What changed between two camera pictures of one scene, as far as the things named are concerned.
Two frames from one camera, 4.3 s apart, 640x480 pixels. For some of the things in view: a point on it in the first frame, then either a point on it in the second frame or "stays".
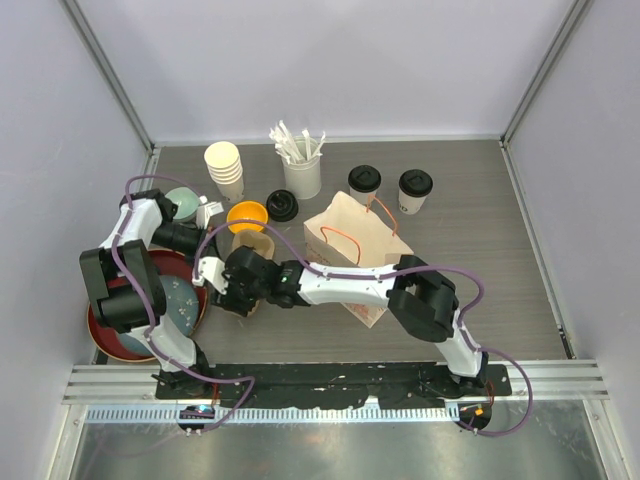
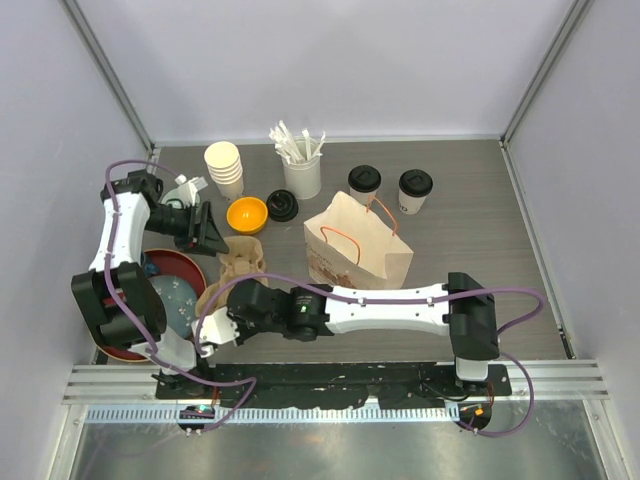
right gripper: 231,303 -> 243,330
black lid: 415,183 stays
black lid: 364,178 stays
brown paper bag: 345,233 stays
